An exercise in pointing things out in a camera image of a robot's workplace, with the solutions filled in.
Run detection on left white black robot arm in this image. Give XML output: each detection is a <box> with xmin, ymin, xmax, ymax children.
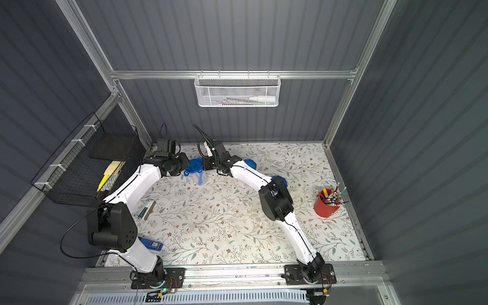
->
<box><xmin>87</xmin><ymin>152</ymin><xmax>189</xmax><ymax>288</ymax></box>

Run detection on black wire wall basket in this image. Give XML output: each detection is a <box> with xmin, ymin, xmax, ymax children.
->
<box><xmin>31</xmin><ymin>116</ymin><xmax>146</xmax><ymax>207</ymax></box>

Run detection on yellow sticky notes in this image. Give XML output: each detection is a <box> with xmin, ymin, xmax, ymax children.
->
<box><xmin>97</xmin><ymin>161</ymin><xmax>122</xmax><ymax>192</ymax></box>

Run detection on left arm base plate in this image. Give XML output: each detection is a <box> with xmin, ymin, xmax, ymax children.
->
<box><xmin>130</xmin><ymin>268</ymin><xmax>186</xmax><ymax>290</ymax></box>

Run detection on red pen cup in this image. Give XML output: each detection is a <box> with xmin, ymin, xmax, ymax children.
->
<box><xmin>313</xmin><ymin>188</ymin><xmax>343</xmax><ymax>218</ymax></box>

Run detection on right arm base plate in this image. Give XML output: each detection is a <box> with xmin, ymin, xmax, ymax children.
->
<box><xmin>281</xmin><ymin>263</ymin><xmax>337</xmax><ymax>285</ymax></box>

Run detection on blue-lid clear jar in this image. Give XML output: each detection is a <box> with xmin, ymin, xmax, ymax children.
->
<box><xmin>273</xmin><ymin>175</ymin><xmax>288</xmax><ymax>188</ymax></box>
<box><xmin>245</xmin><ymin>159</ymin><xmax>257</xmax><ymax>170</ymax></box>
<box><xmin>184</xmin><ymin>158</ymin><xmax>208</xmax><ymax>186</ymax></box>

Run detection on blue small box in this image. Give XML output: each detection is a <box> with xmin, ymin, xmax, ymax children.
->
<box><xmin>139</xmin><ymin>238</ymin><xmax>163</xmax><ymax>252</ymax></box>

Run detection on white wire mesh basket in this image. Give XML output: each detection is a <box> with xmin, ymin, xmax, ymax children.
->
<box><xmin>194</xmin><ymin>75</ymin><xmax>282</xmax><ymax>108</ymax></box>

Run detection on white tube in basket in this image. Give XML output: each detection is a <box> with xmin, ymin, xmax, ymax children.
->
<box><xmin>249</xmin><ymin>95</ymin><xmax>277</xmax><ymax>105</ymax></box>

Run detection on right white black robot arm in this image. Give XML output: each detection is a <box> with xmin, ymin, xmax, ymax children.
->
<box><xmin>197</xmin><ymin>139</ymin><xmax>325</xmax><ymax>283</ymax></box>

